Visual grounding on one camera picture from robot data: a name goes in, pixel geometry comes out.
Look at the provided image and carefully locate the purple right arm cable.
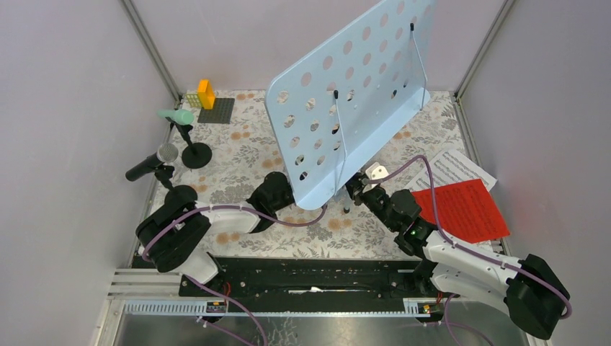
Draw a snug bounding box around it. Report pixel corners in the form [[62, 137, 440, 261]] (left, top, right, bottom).
[[365, 154, 573, 320]]

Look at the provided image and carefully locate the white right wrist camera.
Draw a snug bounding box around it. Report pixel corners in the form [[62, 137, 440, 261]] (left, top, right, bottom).
[[363, 161, 390, 185]]

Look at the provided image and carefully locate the floral patterned table mat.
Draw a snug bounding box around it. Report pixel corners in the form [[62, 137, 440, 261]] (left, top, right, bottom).
[[172, 90, 468, 260]]

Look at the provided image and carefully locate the orange toy brick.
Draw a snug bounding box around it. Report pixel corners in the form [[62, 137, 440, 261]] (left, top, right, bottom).
[[197, 79, 216, 110]]

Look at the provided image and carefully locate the white sheet music page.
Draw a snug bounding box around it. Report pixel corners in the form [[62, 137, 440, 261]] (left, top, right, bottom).
[[429, 149, 497, 191]]

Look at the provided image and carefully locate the black near microphone stand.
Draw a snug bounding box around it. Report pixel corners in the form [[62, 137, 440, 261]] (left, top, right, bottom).
[[154, 164, 198, 203]]

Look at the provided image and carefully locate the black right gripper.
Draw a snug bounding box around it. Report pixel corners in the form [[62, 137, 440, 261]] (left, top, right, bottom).
[[339, 170, 398, 232]]

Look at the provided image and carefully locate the black silver microphone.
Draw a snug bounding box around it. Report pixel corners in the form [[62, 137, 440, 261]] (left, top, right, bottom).
[[125, 143, 179, 182]]

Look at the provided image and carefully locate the mint green microphone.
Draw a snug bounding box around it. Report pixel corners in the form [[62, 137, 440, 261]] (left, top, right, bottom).
[[157, 109, 195, 125]]

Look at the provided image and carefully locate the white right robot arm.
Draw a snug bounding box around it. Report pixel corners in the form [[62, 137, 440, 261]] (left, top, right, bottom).
[[345, 173, 571, 340]]

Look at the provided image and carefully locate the black far microphone stand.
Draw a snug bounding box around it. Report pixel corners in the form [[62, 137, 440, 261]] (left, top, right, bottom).
[[170, 120, 213, 169]]

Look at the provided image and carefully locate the light blue music stand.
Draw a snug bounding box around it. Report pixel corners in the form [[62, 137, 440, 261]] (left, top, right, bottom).
[[264, 1, 437, 210]]

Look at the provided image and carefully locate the pale green toy brick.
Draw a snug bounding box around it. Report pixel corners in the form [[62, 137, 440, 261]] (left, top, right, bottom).
[[184, 92, 202, 108]]

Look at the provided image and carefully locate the dark grey brick baseplate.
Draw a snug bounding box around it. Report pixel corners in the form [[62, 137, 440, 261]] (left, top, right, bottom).
[[197, 97, 236, 124]]

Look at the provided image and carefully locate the red sheet music page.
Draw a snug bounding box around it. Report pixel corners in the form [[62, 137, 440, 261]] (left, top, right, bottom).
[[434, 179, 510, 243]]

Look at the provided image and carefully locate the black microphone stand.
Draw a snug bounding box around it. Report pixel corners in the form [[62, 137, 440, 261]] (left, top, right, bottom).
[[170, 120, 213, 169], [154, 164, 198, 203]]

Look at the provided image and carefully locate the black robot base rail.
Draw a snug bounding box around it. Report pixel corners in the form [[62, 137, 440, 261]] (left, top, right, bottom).
[[206, 257, 440, 313]]

